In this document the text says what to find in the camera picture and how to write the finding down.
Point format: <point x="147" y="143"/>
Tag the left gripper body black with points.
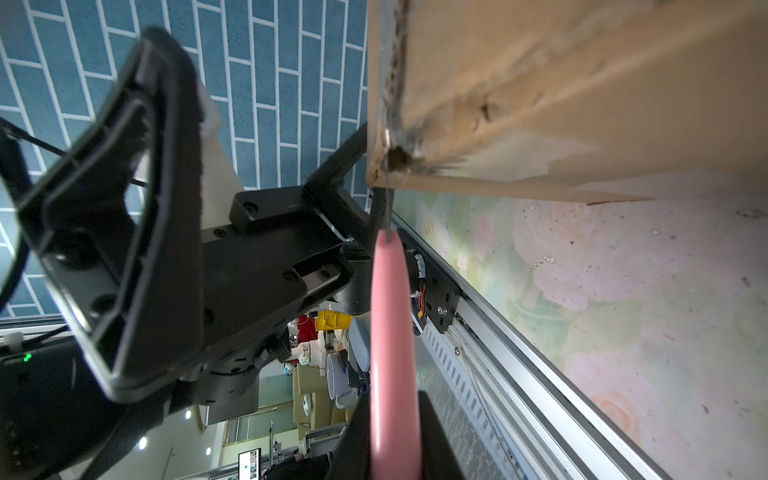
<point x="280" y="256"/>

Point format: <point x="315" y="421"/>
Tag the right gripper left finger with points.
<point x="351" y="460"/>

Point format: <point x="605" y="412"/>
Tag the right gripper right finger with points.
<point x="438" y="459"/>

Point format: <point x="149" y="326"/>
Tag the pink utility knife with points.
<point x="394" y="413"/>

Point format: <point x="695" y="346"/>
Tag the brown cardboard express box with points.
<point x="576" y="101"/>

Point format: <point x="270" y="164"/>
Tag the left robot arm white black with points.
<point x="54" y="413"/>

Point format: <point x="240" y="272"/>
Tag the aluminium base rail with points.
<point x="531" y="420"/>

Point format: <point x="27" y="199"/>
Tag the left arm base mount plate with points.
<point x="434" y="293"/>

